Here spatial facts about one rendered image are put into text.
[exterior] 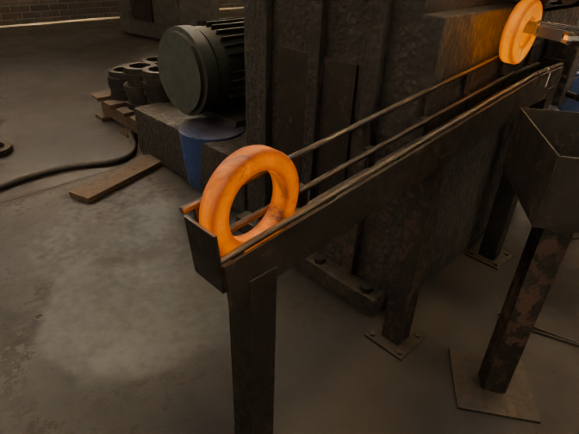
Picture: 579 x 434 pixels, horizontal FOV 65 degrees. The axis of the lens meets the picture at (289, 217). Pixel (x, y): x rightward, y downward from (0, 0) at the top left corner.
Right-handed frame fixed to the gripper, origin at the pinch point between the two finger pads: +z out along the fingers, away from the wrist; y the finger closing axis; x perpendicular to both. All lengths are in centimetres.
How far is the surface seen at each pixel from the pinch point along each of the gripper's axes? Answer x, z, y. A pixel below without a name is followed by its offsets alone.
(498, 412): -82, -37, -38
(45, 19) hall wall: -107, 602, 87
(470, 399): -82, -31, -39
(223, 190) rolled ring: -13, -2, -95
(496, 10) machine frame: 2.4, 6.9, -2.1
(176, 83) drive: -46, 132, -20
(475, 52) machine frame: -7.0, 6.4, -9.1
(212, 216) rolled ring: -16, -2, -97
